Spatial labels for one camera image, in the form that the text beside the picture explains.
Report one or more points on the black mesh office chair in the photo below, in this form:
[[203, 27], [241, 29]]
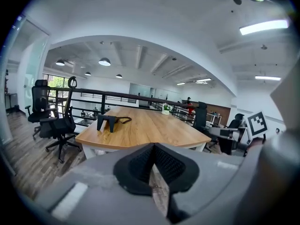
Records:
[[239, 119], [201, 116], [38, 97]]

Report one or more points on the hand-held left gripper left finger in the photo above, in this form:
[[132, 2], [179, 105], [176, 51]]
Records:
[[138, 170]]

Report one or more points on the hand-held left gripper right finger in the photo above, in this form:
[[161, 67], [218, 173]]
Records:
[[171, 167]]

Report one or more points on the black office chair with headrest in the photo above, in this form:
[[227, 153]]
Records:
[[63, 125]]

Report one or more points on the black box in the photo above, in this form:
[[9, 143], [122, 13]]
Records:
[[105, 121]]

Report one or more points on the long ceiling light bar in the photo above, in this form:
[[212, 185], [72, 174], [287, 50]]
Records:
[[203, 80], [263, 27], [180, 84], [267, 78]]

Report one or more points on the black railing with wooden handrail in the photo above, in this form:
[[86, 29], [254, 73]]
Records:
[[103, 99]]

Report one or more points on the potted plant in white pot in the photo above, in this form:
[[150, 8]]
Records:
[[166, 110]]

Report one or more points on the frosted glass partition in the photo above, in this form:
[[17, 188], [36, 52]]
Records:
[[35, 62]]

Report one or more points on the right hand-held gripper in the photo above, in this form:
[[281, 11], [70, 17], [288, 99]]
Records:
[[257, 124]]

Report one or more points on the large glass window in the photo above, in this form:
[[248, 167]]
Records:
[[56, 82]]

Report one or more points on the small black side table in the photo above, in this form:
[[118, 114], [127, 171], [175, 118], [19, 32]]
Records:
[[10, 94]]

